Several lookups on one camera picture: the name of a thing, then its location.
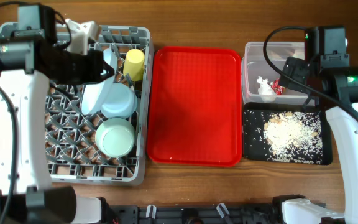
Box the light blue plate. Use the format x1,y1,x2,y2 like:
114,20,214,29
81,49,117,115

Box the yellow plastic cup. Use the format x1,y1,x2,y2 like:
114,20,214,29
123,49,145,82

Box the light blue bowl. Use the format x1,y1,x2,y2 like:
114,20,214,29
101,83,138,119

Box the red snack wrapper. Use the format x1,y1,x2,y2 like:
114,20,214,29
270,78,285,95

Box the green bowl with food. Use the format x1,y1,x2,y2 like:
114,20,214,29
95,118,135,157

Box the white tissue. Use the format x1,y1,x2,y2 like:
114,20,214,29
256,76,276,103

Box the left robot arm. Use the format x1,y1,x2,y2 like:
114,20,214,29
0,1,118,223

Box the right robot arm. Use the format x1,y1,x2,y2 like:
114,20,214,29
276,26,358,223

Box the grey dishwasher rack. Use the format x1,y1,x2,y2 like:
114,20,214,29
45,26,154,186

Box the clear plastic bin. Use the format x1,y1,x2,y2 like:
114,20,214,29
242,42,307,105

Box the spilled rice and peanuts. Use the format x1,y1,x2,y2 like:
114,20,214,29
246,111,323,164

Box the black plastic tray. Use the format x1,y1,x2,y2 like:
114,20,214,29
242,103,333,165

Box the red plastic tray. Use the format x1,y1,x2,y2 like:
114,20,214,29
146,46,242,167

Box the black aluminium base frame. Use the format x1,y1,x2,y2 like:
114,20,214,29
110,203,280,224

